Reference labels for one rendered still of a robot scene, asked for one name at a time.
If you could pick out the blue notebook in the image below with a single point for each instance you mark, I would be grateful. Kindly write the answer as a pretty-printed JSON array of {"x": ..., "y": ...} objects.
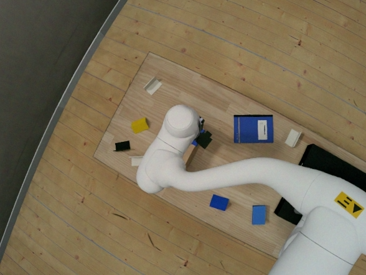
[{"x": 253, "y": 128}]

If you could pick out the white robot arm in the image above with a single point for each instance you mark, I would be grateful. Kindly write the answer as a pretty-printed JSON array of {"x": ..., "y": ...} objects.
[{"x": 331, "y": 234}]

